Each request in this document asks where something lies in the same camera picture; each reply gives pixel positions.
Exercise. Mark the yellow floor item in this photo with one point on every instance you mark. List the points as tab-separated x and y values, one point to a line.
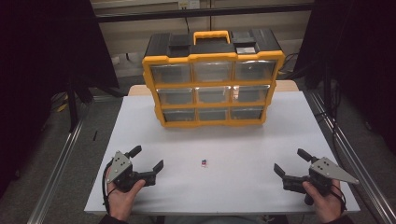
62	107

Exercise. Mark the white wall outlet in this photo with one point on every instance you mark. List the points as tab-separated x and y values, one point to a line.
188	3

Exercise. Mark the set of clear plastic drawers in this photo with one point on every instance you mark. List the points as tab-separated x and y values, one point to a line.
213	71

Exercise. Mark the white socket box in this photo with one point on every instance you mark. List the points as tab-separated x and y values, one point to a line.
115	60

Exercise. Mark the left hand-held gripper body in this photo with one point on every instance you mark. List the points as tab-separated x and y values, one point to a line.
120	168

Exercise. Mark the black horizontal bar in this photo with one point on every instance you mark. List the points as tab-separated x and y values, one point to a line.
155	15

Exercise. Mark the black metal stand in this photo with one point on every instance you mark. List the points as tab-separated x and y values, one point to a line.
73	105

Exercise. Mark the person's right hand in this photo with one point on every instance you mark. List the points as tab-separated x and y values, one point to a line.
327	205

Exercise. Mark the person's left hand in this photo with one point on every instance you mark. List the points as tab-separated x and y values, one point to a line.
120	202

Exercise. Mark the small black floor item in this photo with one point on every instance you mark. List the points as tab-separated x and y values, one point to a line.
95	135

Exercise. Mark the yellow and black drawer organizer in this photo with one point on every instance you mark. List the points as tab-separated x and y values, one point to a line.
214	56

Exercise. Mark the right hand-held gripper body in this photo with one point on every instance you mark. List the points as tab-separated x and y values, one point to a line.
330	171

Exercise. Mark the aluminium frame rail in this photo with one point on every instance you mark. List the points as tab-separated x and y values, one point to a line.
62	161
351	155

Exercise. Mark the clear organizer drawer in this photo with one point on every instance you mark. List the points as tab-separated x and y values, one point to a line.
174	96

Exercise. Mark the black curtain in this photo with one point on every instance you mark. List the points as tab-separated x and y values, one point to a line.
37	62
358	46

